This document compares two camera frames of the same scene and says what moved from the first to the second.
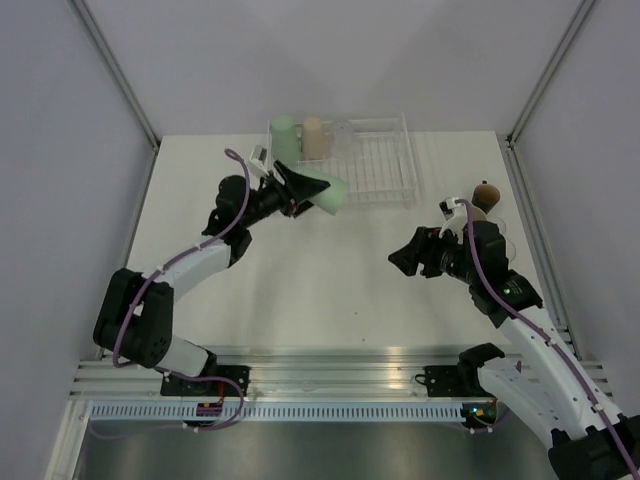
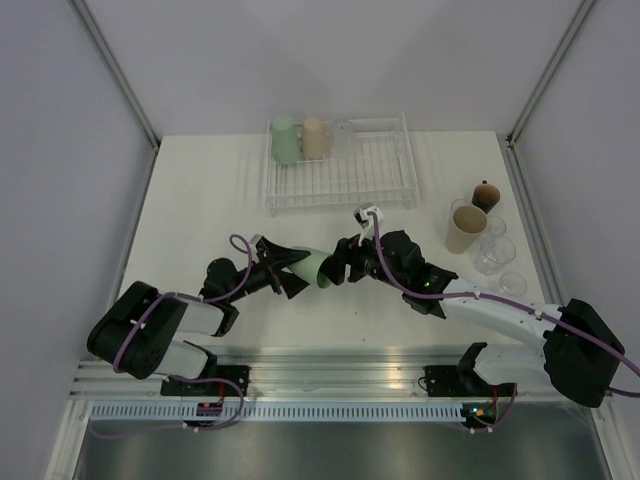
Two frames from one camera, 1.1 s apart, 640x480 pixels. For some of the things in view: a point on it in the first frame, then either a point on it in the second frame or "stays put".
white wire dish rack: [381, 171] stays put
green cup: [332, 200] → [307, 267]
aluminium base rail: [286, 372] stays put
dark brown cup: [485, 196] stays put
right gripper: [422, 248] → [347, 251]
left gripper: [294, 190] → [278, 257]
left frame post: [103, 48] stays put
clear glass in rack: [342, 140] stays put
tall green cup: [287, 139] stays put
